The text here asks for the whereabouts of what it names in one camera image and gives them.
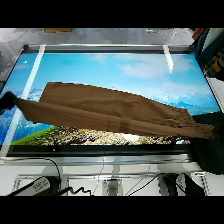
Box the brown trousers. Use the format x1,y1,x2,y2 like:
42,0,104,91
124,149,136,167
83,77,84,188
14,81,216,141

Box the black cable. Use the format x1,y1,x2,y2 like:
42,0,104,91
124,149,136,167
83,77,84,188
127,172,165,197
0,156,64,181
58,185,94,197

